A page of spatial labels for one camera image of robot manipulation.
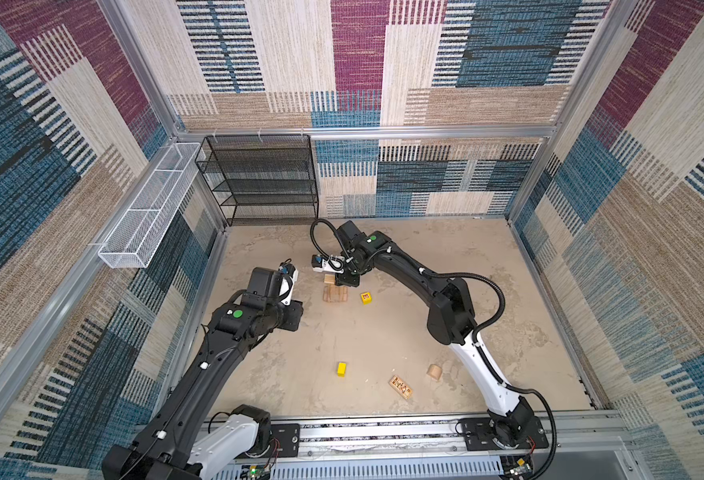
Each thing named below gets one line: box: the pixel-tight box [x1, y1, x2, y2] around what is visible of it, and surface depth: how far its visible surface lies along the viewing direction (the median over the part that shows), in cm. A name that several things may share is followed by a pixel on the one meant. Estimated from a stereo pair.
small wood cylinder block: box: [426, 364, 443, 381], surface depth 86 cm
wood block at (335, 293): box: [322, 285, 349, 302], surface depth 98 cm
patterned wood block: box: [389, 374, 413, 399], surface depth 83 cm
